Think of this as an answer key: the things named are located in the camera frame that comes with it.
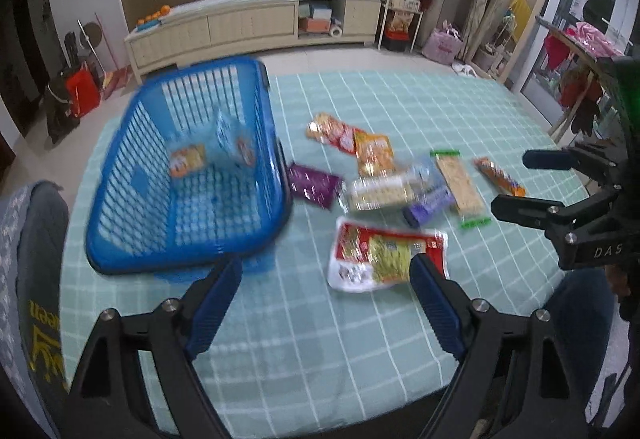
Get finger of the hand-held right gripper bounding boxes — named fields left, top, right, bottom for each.
left=491, top=194, right=626, bottom=245
left=522, top=141, right=623, bottom=184

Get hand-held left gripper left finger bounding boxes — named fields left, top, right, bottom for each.
left=65, top=258, right=244, bottom=439

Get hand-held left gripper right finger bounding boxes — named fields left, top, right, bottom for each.
left=409, top=253, right=591, bottom=439

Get orange snack stick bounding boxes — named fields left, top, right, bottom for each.
left=474, top=157, right=527, bottom=198

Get long green-ended cracker pack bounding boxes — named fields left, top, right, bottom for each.
left=431, top=149, right=492, bottom=230

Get red yellow snack packet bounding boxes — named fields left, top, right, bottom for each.
left=327, top=217, right=448, bottom=292

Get purple gum pack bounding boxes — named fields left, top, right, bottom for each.
left=404, top=189, right=453, bottom=227

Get clear cracker pack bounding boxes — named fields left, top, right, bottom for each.
left=341, top=174, right=417, bottom=213

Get purple snack packet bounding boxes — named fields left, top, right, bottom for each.
left=287, top=163, right=343, bottom=210

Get blue plastic basket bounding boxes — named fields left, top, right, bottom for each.
left=85, top=57, right=293, bottom=276

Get orange red snack packet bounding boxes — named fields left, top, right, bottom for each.
left=306, top=113, right=357, bottom=152

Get green checkered tablecloth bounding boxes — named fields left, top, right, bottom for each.
left=60, top=71, right=593, bottom=435

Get red clothes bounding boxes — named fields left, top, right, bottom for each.
left=544, top=35, right=571, bottom=70

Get wooden clothes rack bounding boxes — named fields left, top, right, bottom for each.
left=535, top=16, right=626, bottom=140

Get pink clothes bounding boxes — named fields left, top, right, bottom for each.
left=565, top=21, right=626, bottom=57

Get small orange packet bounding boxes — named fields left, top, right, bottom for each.
left=169, top=145, right=207, bottom=178

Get standing arched mirror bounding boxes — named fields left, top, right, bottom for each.
left=472, top=0, right=551, bottom=84

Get pink bag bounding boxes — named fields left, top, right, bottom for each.
left=422, top=21, right=463, bottom=62

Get clear packet in basket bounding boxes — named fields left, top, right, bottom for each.
left=215, top=111, right=256, bottom=166

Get dark bag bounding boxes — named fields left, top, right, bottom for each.
left=45, top=69, right=83, bottom=144

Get red broom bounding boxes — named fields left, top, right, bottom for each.
left=95, top=14, right=133, bottom=94

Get red bag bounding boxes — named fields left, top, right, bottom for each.
left=67, top=64, right=101, bottom=117

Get beige TV cabinet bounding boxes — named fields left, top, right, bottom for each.
left=124, top=0, right=383, bottom=84

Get mop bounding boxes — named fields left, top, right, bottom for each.
left=77, top=19, right=103, bottom=80

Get pile of oranges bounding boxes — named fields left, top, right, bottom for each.
left=137, top=6, right=172, bottom=26

